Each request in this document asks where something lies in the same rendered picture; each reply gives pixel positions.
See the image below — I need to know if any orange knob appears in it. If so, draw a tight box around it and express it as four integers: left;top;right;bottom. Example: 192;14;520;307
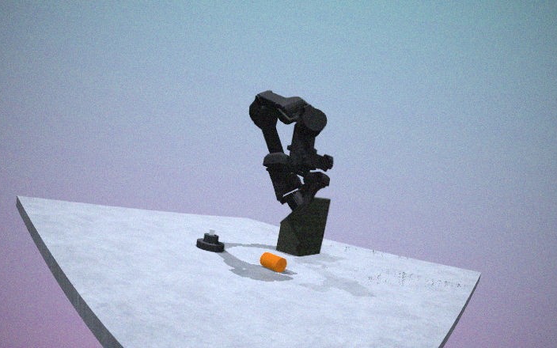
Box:
260;252;287;273

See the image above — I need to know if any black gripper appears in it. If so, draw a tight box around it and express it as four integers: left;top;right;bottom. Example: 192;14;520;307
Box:
263;139;330;210

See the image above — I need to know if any dark grey round pedestal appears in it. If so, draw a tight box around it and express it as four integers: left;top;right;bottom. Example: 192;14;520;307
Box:
196;229;225;252

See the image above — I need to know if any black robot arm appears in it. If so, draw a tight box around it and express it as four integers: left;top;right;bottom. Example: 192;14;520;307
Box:
249;90;334;212

